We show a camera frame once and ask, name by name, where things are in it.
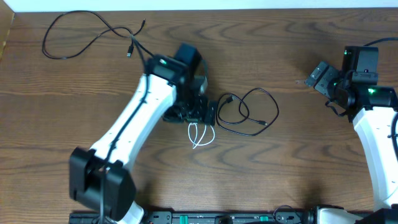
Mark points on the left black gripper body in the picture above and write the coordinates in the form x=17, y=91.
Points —
x=192, y=107

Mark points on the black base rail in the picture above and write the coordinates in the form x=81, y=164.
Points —
x=282, y=215

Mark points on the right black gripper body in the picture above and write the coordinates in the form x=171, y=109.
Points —
x=328, y=83

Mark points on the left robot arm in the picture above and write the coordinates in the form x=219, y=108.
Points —
x=171, y=89

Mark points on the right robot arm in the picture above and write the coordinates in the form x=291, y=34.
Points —
x=372, y=109

